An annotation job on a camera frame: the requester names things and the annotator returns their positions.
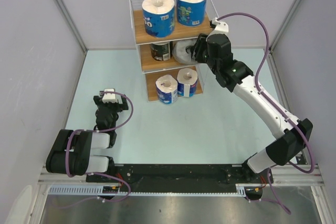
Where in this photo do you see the grey toilet roll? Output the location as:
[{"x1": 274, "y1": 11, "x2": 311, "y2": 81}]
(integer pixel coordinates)
[{"x1": 172, "y1": 39, "x2": 197, "y2": 65}]

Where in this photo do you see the blue white-striped toilet roll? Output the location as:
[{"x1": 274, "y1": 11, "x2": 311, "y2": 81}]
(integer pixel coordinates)
[{"x1": 177, "y1": 68, "x2": 198, "y2": 98}]

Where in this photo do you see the black-wrapped toilet roll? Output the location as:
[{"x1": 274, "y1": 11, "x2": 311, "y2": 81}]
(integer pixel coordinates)
[{"x1": 150, "y1": 41, "x2": 173, "y2": 61}]

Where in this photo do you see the blue cartoon-print toilet roll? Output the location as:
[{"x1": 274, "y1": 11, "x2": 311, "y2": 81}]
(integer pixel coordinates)
[{"x1": 176, "y1": 0, "x2": 207, "y2": 27}]

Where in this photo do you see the blue-wrapped toilet roll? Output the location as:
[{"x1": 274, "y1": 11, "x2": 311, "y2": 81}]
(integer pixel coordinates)
[{"x1": 142, "y1": 0, "x2": 175, "y2": 38}]

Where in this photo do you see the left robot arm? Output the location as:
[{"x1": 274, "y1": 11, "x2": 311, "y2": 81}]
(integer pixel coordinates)
[{"x1": 45, "y1": 89, "x2": 134, "y2": 182}]

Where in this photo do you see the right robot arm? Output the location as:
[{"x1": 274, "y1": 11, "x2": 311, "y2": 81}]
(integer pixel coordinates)
[{"x1": 187, "y1": 34, "x2": 313, "y2": 183}]

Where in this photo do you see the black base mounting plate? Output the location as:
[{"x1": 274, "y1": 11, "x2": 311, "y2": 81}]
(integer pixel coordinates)
[{"x1": 86, "y1": 163, "x2": 274, "y2": 201}]

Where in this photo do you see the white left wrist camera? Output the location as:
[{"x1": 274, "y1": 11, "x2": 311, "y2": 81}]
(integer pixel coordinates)
[{"x1": 99, "y1": 88, "x2": 118, "y2": 103}]

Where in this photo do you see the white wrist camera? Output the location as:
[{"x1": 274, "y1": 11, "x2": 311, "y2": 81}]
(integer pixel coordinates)
[
  {"x1": 99, "y1": 88, "x2": 118, "y2": 103},
  {"x1": 209, "y1": 18, "x2": 229, "y2": 35}
]

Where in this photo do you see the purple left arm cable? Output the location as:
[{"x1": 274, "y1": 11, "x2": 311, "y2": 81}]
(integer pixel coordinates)
[{"x1": 64, "y1": 92, "x2": 134, "y2": 178}]

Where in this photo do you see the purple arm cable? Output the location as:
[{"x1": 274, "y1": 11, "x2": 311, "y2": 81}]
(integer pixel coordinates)
[
  {"x1": 216, "y1": 13, "x2": 316, "y2": 215},
  {"x1": 64, "y1": 92, "x2": 134, "y2": 178}
]

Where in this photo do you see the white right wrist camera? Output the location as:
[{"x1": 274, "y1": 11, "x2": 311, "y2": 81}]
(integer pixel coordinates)
[{"x1": 209, "y1": 18, "x2": 229, "y2": 35}]

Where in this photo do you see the white wire wooden shelf rack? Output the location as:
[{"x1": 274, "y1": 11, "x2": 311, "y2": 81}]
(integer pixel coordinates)
[{"x1": 129, "y1": 0, "x2": 218, "y2": 102}]

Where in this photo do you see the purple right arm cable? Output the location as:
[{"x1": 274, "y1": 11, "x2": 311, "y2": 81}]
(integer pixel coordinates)
[{"x1": 216, "y1": 13, "x2": 316, "y2": 215}]

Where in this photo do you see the white slotted cable duct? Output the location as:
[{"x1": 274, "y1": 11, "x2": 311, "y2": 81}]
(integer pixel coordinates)
[{"x1": 48, "y1": 184, "x2": 249, "y2": 196}]

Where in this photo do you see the aluminium frame rail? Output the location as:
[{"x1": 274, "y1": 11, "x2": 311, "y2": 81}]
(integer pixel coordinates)
[{"x1": 38, "y1": 163, "x2": 323, "y2": 185}]

